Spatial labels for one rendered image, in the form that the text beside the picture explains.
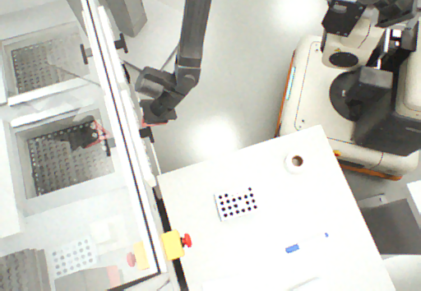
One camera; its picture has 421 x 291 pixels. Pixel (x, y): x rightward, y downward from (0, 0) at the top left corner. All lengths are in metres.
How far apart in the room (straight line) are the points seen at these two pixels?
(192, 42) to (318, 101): 1.10
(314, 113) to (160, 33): 1.04
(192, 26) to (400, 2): 0.49
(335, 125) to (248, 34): 0.83
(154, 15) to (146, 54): 0.27
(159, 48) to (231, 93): 0.51
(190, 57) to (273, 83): 1.33
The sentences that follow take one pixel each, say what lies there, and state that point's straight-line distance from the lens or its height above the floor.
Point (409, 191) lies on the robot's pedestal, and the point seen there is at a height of 0.76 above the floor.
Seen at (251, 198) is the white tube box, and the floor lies 0.80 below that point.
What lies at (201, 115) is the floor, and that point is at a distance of 2.07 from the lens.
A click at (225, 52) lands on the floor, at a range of 2.25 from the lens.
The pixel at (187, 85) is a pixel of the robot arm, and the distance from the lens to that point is 0.91.
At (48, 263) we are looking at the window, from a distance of 0.35.
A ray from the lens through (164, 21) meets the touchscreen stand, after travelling 2.33.
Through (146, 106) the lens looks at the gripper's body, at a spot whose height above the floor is 1.00.
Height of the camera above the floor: 1.93
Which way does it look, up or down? 72 degrees down
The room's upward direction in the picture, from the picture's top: straight up
